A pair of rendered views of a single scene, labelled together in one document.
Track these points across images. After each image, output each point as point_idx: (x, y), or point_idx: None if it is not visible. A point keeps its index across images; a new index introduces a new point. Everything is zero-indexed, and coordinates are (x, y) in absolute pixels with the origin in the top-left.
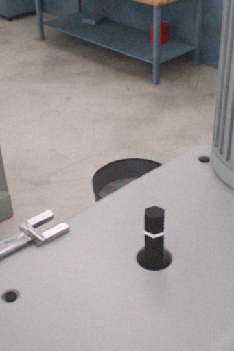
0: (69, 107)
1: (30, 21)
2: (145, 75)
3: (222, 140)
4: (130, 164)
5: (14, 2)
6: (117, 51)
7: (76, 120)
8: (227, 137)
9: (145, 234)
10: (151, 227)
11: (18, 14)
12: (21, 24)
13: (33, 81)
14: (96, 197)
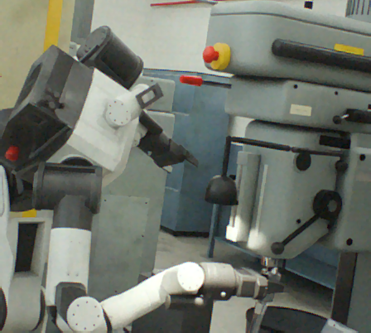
0: (228, 311)
1: (199, 241)
2: (326, 308)
3: (348, 8)
4: (291, 315)
5: (186, 215)
6: (298, 273)
7: (233, 322)
8: (349, 2)
9: (305, 1)
10: None
11: (187, 230)
12: (188, 241)
13: None
14: (248, 325)
